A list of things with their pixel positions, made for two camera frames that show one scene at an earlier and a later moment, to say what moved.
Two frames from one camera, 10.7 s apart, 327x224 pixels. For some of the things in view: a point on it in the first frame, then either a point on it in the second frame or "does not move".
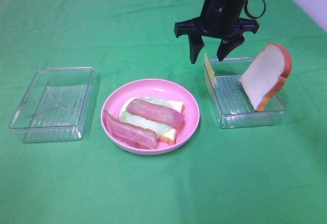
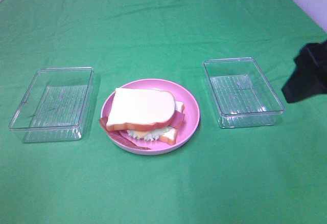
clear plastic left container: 53,106 does not move
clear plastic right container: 231,105 does not move
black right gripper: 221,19 → 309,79
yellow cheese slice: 209,69 → 141,133
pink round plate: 154,88 does not move
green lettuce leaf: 158,127 → 150,135
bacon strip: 134,135 → 119,137
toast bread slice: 265,77 → 130,106
